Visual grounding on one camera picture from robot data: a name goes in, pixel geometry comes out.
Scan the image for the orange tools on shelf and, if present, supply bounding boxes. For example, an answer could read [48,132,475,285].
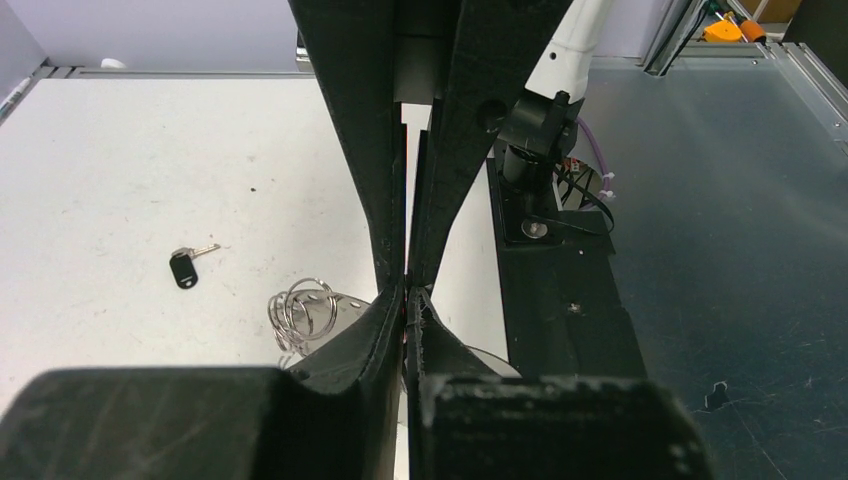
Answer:
[700,1,768,44]

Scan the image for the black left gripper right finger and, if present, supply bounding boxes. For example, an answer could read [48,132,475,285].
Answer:
[405,287,713,479]

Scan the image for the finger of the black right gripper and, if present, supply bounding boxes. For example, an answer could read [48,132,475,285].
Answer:
[408,1,570,287]
[290,0,405,290]

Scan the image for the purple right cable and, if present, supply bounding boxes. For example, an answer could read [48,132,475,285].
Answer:
[576,115,617,213]

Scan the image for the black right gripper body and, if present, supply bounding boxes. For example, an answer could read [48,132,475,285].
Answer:
[294,0,465,107]

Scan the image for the coloured marker pen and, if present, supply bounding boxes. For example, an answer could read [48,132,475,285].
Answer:
[0,77,33,122]

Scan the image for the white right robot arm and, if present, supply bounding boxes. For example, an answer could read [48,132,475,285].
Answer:
[290,1,611,290]

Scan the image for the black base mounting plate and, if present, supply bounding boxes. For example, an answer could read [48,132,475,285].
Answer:
[486,159,647,378]

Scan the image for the key with black tag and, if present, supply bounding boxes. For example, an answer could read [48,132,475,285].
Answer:
[169,243,221,290]

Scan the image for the metal ring plate with keyrings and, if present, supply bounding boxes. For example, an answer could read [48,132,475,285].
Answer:
[267,278,521,381]

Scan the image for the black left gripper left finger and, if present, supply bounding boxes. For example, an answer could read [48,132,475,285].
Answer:
[1,285,405,479]

